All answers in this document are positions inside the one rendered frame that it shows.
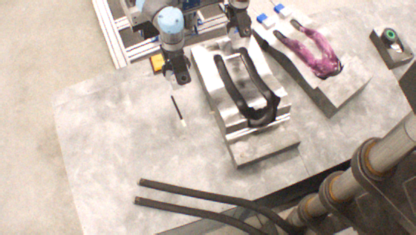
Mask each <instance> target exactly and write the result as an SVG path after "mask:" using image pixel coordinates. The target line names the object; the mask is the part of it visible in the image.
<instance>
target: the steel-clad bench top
mask: <svg viewBox="0 0 416 235"><path fill-rule="evenodd" d="M306 16H308V17H309V18H310V19H311V20H313V21H314V22H317V23H319V24H320V25H322V26H324V27H325V28H327V29H329V31H330V32H332V34H333V35H334V36H335V37H336V39H337V41H338V43H339V44H340V45H341V46H342V48H343V49H344V50H345V52H346V53H347V55H349V56H350V57H351V58H352V59H353V57H355V56H357V57H359V58H360V60H361V61H362V62H363V63H364V64H365V66H366V67H368V68H369V70H370V71H371V72H372V73H373V75H374V76H373V77H372V79H371V80H370V81H369V84H368V85H367V86H366V87H365V88H364V89H363V90H362V91H361V92H360V93H359V94H357V96H356V97H354V99H351V101H349V102H348V103H347V104H346V105H345V106H343V108H342V109H340V110H339V111H338V112H337V113H336V114H335V115H334V116H332V117H331V119H328V118H327V116H326V115H325V113H324V112H323V111H322V110H321V109H320V108H319V107H318V106H317V105H316V104H315V102H313V101H312V99H311V97H310V96H309V95H308V94H307V93H306V92H305V91H304V90H303V89H302V88H301V87H300V86H299V85H298V84H297V83H296V82H295V81H294V80H293V78H292V77H291V76H290V75H289V73H287V72H286V70H284V69H283V67H281V66H280V64H278V63H277V61H276V60H275V58H274V57H273V56H272V55H271V54H270V53H269V52H268V51H267V52H265V51H263V50H262V49H261V45H260V44H259V43H258V42H257V41H256V39H255V38H254V39H255V41H256V43H257V45H258V47H259V50H260V51H261V52H262V54H263V57H264V59H265V61H266V63H267V65H268V68H269V69H270V72H271V74H272V75H273V76H274V77H275V78H276V79H277V80H278V81H279V82H280V83H281V85H282V86H283V87H284V90H285V91H286V92H287V95H288V97H289V98H290V101H291V103H292V104H291V108H290V112H289V114H290V118H291V120H292V121H293V124H294V126H295V127H296V131H297V132H298V134H299V137H300V140H301V143H300V144H299V145H298V147H295V148H293V149H290V150H288V151H287V152H283V153H282V154H279V155H275V156H273V157H271V158H266V159H264V160H263V161H260V162H258V163H255V164H251V165H250V166H247V167H242V168H240V169H238V170H237V169H236V168H235V165H234V163H233V160H232V158H231V156H230V153H229V151H228V148H227V147H226V144H225V143H224V139H223V138H222V134H221V131H220V129H219V127H218V124H217V121H216V119H215V116H213V115H209V112H211V111H212V110H211V108H210V106H209V103H208V100H207V97H206V95H205V93H204V90H203V87H201V86H202V85H201V83H200V81H199V79H198V76H197V74H196V72H195V68H194V66H193V64H192V60H191V48H194V47H196V46H200V45H204V44H205V45H211V44H213V43H215V41H217V40H220V39H225V38H227V37H228V36H227V35H226V36H221V37H218V38H215V39H211V40H208V41H205V42H201V43H197V44H194V45H190V46H187V47H185V48H183V49H184V52H185V54H184V55H186V56H187V57H188V58H189V59H190V62H191V67H190V70H189V73H190V76H191V78H192V81H191V82H190V83H187V84H186V87H184V88H180V89H178V90H175V91H173V90H172V87H171V85H170V81H168V80H166V79H165V77H164V75H163V73H161V74H156V75H154V73H153V70H152V67H151V65H150V62H149V59H144V60H141V62H136V63H134V64H131V65H127V66H123V67H121V68H119V69H116V70H114V71H110V72H107V73H104V74H101V75H99V76H98V77H93V78H91V79H88V80H84V81H82V82H79V83H75V85H72V86H69V87H67V88H63V89H60V90H58V91H55V92H52V93H50V95H51V104H52V107H53V116H54V120H55V123H56V129H57V133H58V139H59V145H60V148H61V152H62V157H63V161H64V164H65V170H66V173H67V177H68V180H69V183H70V186H71V192H72V195H73V198H74V204H75V205H76V208H77V213H78V217H79V220H80V221H81V225H82V230H83V233H84V234H85V235H154V234H157V233H160V232H164V231H167V230H169V229H172V228H177V227H179V226H181V225H185V224H187V223H192V222H195V221H198V220H199V219H203V218H201V217H197V216H189V215H185V214H181V213H173V212H169V211H165V210H158V209H157V208H153V207H147V206H142V205H136V204H135V203H132V197H133V196H139V197H143V198H147V199H151V200H155V201H159V202H166V203H172V204H176V205H180V206H184V207H191V208H196V209H200V210H208V211H212V212H215V213H219V212H222V211H225V210H229V209H230V208H233V207H236V206H238V205H236V206H234V205H228V204H224V203H220V202H212V201H208V200H204V199H197V198H192V197H188V196H182V195H178V194H174V193H167V192H166V191H162V190H156V189H152V188H147V187H141V185H138V184H137V178H139V177H140V178H143V179H147V180H151V181H159V182H163V183H167V184H170V185H175V186H179V187H186V188H190V189H194V190H202V191H207V192H211V193H218V194H222V195H226V196H233V197H237V198H241V199H249V200H255V199H258V198H261V197H262V196H266V195H268V194H271V193H272V192H274V191H277V190H281V189H282V188H285V187H288V186H291V185H293V184H294V183H296V182H299V181H302V180H304V179H306V178H309V177H311V176H313V175H316V174H317V173H320V172H322V171H325V170H327V169H330V168H332V167H333V166H335V165H338V164H340V163H342V162H345V161H347V160H350V159H351V157H352V155H353V154H354V151H355V150H356V149H357V147H359V146H360V144H361V143H362V142H364V141H365V140H367V139H368V138H372V137H380V138H382V137H384V136H385V135H387V133H388V132H389V131H390V130H391V129H392V128H394V126H395V125H396V124H397V123H398V122H400V121H401V120H402V119H403V118H404V116H406V115H407V114H408V113H410V111H411V110H412V108H411V106H409V103H408V100H407V99H406V97H405V95H404V94H403V91H402V90H401V88H400V87H399V85H398V80H399V79H400V78H401V77H402V76H403V74H404V73H405V72H406V70H407V69H408V68H409V66H410V65H411V64H412V63H413V62H414V60H415V59H416V0H374V1H368V2H363V3H359V4H354V5H350V6H346V7H341V8H336V9H331V10H325V11H323V12H318V13H312V14H310V15H306ZM392 23H393V24H394V23H395V25H396V26H397V27H398V29H399V31H400V32H401V34H402V35H403V37H404V39H405V40H406V42H407V43H408V44H409V47H410V48H411V50H412V52H413V53H414V54H415V57H414V58H413V59H412V61H411V62H410V63H409V64H405V65H403V66H399V67H397V68H393V69H392V70H388V68H387V67H386V64H385V63H384V61H383V59H382V57H381V56H380V54H379V53H378V51H377V49H376V47H375V46H374V44H373V43H372V41H371V39H370V38H369V36H370V35H369V34H371V32H372V31H373V29H374V28H378V27H382V26H384V25H385V26H386V25H390V24H392ZM171 95H172V96H173V97H174V100H175V103H177V105H178V108H179V109H180V113H181V115H182V117H183V120H184V122H185V124H186V126H185V127H183V124H182V121H181V119H180V117H179V114H178V111H177V109H175V106H174V104H173V102H172V99H171V97H170V96H171Z"/></svg>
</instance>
